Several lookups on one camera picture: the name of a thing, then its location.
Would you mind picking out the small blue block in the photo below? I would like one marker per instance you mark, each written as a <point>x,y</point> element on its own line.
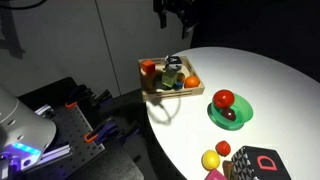
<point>178,85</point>

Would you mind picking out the black soft cube letter D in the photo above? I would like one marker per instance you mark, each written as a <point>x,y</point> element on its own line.
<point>263,165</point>

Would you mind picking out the black purple clamp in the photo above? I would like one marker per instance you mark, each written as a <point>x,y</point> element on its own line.
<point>128,130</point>

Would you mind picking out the green cube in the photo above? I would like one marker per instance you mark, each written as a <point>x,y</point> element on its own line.
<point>169,79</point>

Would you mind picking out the wooden tray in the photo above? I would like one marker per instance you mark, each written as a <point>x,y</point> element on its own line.
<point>173,94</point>

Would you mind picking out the black clamp orange trigger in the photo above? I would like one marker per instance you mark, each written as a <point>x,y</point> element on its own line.
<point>100,131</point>
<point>83,96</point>

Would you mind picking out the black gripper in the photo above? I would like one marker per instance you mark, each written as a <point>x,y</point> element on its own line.
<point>178,8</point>

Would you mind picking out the red apple toy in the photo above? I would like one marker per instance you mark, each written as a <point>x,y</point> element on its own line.
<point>223,98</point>

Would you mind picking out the small red tomato toy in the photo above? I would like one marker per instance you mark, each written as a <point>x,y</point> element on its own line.
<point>223,148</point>

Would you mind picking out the pink soft cube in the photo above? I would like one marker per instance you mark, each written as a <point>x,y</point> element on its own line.
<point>215,175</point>

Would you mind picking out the green plastic bowl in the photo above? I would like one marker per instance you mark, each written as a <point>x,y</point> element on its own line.
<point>241,115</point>

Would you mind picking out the dark purple plum toy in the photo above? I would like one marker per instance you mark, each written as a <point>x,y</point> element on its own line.
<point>229,114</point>

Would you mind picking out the orange wooden cube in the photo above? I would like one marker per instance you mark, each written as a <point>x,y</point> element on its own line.
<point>148,67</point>

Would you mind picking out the black equipment with blue parts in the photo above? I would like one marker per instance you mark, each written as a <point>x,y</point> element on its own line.
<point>71,126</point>

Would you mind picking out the black white letter cube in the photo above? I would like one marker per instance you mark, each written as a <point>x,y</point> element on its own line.
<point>173,62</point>

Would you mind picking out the yellow lemon toy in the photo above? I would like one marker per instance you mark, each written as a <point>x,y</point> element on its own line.
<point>210,160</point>

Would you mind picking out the small yellow-orange ball toy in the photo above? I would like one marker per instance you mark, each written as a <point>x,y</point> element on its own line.
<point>181,77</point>

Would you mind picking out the orange fruit toy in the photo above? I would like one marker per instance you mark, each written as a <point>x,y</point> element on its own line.
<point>192,82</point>

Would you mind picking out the aluminium extrusion rail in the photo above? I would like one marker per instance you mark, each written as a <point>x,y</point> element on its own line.
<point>55,154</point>

